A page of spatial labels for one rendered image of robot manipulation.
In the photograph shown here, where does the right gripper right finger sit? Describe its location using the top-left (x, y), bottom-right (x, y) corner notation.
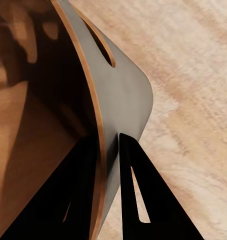
top-left (119, 133), bottom-right (204, 240)

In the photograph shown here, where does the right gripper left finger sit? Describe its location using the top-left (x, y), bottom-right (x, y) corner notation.
top-left (0, 133), bottom-right (98, 240)

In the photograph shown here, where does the trash can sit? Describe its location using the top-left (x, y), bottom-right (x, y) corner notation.
top-left (0, 0), bottom-right (154, 240)

